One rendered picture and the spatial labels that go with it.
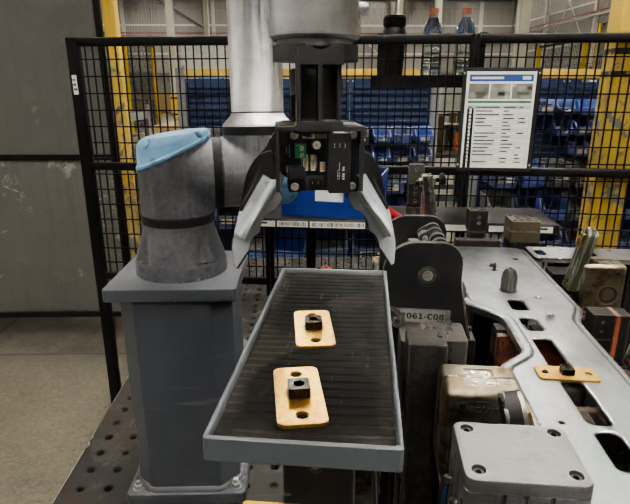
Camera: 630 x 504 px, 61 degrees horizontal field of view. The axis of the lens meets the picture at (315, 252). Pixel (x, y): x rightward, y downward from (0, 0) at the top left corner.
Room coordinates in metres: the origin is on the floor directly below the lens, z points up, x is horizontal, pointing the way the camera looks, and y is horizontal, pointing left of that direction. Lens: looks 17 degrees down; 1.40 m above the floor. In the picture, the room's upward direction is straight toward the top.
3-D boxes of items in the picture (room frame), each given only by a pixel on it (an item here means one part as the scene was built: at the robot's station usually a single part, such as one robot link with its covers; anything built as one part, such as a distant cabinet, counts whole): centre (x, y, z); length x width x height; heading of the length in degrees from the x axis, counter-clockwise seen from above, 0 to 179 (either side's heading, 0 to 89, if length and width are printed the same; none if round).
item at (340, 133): (0.47, 0.00, 1.37); 0.09 x 0.08 x 0.12; 4
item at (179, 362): (0.87, 0.23, 0.90); 0.21 x 0.21 x 0.40; 1
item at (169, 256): (0.87, 0.23, 1.15); 0.15 x 0.15 x 0.10
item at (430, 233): (0.81, -0.17, 0.94); 0.18 x 0.13 x 0.49; 175
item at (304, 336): (0.50, 0.00, 1.17); 0.08 x 0.04 x 0.01; 4
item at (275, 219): (1.60, -0.25, 1.01); 0.90 x 0.22 x 0.03; 85
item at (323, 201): (1.62, -0.06, 1.09); 0.30 x 0.17 x 0.13; 75
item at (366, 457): (0.49, -0.01, 1.16); 0.37 x 0.14 x 0.02; 175
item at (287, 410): (0.38, 0.01, 1.17); 0.08 x 0.04 x 0.01; 6
